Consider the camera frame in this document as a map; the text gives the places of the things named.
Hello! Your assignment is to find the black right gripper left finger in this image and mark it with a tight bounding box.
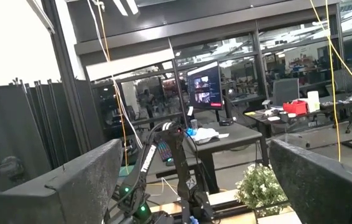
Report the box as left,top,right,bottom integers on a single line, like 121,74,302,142
0,139,124,224

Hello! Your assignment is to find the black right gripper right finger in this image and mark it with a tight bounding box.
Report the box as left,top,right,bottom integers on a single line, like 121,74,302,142
268,138,352,224

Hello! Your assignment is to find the dark grey keyboard desk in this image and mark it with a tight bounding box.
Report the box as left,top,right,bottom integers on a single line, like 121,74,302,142
146,139,203,180

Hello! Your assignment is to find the green potted plant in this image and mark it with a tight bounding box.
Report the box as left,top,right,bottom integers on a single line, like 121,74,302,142
234,163,289,218

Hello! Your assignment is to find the backlit computer keyboard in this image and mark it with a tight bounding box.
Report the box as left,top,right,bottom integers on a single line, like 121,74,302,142
156,140,174,162

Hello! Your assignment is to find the white cloth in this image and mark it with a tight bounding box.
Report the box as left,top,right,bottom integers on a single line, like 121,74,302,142
191,127,221,144

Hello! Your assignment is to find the dark grey monitor desk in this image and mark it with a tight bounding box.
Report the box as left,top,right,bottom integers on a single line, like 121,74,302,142
182,121,270,195

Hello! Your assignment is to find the black office desk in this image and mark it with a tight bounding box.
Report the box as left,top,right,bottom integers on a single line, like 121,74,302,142
244,93,352,156

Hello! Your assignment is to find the red box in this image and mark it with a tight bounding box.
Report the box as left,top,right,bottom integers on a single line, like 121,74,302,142
282,100,308,116

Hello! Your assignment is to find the dark folding partition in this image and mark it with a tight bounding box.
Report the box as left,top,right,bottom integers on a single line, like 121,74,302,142
0,77,102,192

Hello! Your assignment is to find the grey mesh office chair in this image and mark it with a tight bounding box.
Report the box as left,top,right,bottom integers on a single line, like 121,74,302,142
333,67,352,134

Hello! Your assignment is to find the black computer monitor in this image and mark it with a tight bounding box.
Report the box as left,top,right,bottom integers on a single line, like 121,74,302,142
187,61,224,111

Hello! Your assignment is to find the black table frame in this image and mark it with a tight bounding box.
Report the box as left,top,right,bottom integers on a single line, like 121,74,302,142
208,198,289,218

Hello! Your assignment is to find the orange hanging cable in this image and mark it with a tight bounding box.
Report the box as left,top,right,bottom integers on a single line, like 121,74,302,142
96,0,130,175

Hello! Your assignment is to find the white hanging cable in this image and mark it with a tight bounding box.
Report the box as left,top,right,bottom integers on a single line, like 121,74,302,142
86,0,144,149

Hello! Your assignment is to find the yellow hanging cable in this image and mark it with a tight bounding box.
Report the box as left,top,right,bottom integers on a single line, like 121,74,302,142
309,0,352,96
324,0,342,163

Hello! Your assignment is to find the black frame post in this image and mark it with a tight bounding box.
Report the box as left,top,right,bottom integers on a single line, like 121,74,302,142
40,0,92,154

